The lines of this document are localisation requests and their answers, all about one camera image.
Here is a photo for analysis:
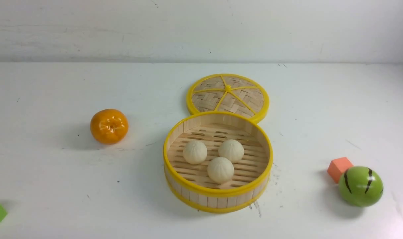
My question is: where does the white bun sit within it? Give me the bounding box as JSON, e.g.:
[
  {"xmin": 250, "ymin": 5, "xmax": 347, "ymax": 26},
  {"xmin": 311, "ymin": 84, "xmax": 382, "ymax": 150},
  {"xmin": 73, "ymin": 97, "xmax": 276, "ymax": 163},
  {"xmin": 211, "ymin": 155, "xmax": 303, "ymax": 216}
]
[
  {"xmin": 218, "ymin": 139, "xmax": 245, "ymax": 163},
  {"xmin": 207, "ymin": 156, "xmax": 234, "ymax": 184},
  {"xmin": 182, "ymin": 140, "xmax": 208, "ymax": 165}
]

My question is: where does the white bun bottom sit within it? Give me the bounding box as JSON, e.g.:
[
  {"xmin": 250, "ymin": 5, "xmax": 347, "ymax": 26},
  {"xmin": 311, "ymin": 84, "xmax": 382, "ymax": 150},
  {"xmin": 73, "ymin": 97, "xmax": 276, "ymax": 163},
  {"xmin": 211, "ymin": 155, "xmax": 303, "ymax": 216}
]
[{"xmin": 207, "ymin": 156, "xmax": 234, "ymax": 184}]

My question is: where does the woven bamboo steamer lid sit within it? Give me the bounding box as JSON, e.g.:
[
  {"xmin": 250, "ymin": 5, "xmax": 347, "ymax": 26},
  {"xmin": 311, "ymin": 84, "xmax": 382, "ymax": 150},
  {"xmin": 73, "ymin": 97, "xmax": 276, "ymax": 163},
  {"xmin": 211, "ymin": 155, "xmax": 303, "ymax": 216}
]
[{"xmin": 185, "ymin": 74, "xmax": 270, "ymax": 123}]

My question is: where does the yellow-rimmed bamboo steamer tray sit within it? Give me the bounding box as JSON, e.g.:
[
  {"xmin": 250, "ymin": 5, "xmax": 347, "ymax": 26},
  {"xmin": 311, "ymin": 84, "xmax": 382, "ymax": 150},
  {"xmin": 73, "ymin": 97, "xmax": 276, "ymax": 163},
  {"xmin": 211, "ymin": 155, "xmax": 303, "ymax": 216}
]
[{"xmin": 163, "ymin": 111, "xmax": 273, "ymax": 213}]

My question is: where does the orange toy tangerine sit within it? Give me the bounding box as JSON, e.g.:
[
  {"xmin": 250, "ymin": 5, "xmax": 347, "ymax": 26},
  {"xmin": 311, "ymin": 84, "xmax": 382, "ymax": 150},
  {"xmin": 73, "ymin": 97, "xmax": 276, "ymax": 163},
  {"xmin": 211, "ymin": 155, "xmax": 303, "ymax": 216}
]
[{"xmin": 90, "ymin": 109, "xmax": 129, "ymax": 145}]

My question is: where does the orange foam cube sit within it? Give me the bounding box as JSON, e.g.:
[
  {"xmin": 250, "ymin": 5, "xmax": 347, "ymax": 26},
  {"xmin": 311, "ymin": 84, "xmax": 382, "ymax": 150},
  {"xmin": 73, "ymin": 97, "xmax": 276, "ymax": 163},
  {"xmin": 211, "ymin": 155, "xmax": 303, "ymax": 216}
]
[{"xmin": 327, "ymin": 157, "xmax": 354, "ymax": 184}]

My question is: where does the green toy watermelon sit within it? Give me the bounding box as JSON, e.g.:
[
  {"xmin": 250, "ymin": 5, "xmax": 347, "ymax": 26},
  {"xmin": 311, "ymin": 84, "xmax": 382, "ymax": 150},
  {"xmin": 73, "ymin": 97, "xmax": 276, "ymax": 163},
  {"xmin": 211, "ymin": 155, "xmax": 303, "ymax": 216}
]
[{"xmin": 338, "ymin": 165, "xmax": 384, "ymax": 207}]

